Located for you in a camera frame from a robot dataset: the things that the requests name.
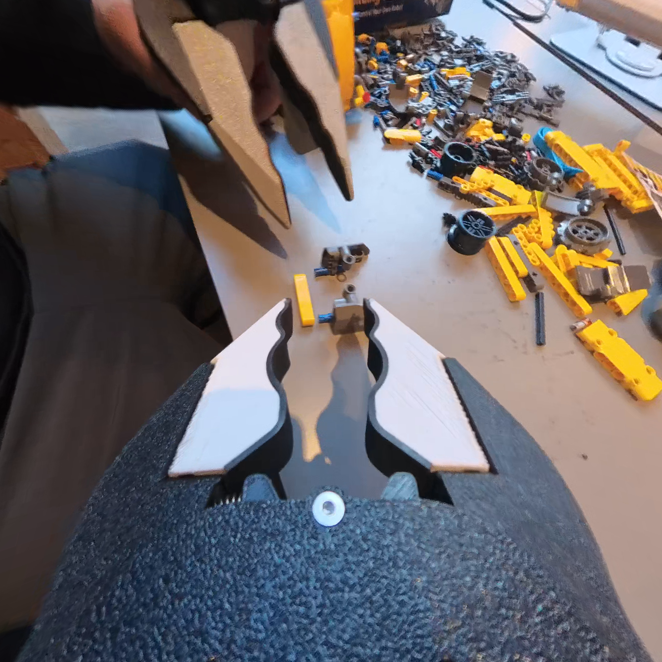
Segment pile of yellow toy beams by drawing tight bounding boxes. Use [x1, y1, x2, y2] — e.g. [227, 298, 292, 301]
[452, 129, 662, 317]

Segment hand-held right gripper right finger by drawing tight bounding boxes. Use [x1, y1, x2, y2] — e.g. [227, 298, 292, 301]
[362, 297, 492, 474]

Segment grey toy panel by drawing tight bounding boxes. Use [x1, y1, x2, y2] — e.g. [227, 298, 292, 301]
[574, 264, 651, 304]

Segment tan cardboard box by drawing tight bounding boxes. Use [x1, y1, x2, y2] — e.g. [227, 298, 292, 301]
[556, 0, 662, 32]

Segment blue curved toy panel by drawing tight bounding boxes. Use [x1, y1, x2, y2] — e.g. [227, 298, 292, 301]
[533, 127, 582, 178]

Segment person's left hand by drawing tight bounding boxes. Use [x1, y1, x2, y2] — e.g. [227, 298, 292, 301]
[94, 0, 180, 108]

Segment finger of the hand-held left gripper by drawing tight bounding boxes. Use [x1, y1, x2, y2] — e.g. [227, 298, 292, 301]
[273, 0, 356, 203]
[172, 21, 293, 230]

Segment dark blue robot kit box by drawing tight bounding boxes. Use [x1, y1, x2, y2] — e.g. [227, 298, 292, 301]
[321, 0, 454, 112]

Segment white monitor stand base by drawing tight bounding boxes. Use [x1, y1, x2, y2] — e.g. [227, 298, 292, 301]
[551, 26, 662, 110]

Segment short yellow toy beam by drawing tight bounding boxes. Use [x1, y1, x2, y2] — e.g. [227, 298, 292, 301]
[293, 273, 316, 328]

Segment long yellow holed toy block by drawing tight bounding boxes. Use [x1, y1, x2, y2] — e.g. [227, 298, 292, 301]
[570, 319, 662, 402]

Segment grey desk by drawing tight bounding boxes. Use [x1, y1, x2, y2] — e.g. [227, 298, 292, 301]
[16, 16, 662, 662]

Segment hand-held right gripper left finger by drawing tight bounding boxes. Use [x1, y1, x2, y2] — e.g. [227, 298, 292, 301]
[167, 297, 294, 479]

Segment black toy wheel rim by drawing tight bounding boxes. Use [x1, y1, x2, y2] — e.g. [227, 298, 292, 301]
[439, 141, 479, 177]

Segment grey curved toy fender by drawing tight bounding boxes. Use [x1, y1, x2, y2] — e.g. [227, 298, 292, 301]
[545, 192, 595, 217]

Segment small grey toy connector piece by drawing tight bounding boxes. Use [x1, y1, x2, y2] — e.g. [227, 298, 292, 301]
[318, 283, 366, 336]

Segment grey toy wheel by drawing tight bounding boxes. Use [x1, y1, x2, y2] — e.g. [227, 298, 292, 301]
[558, 217, 612, 257]
[528, 157, 565, 193]

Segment black spoked toy wheel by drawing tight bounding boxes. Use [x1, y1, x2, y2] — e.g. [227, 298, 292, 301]
[444, 209, 498, 257]

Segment grey toy plate with blue pins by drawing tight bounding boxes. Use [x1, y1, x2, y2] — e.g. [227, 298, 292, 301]
[313, 242, 371, 278]

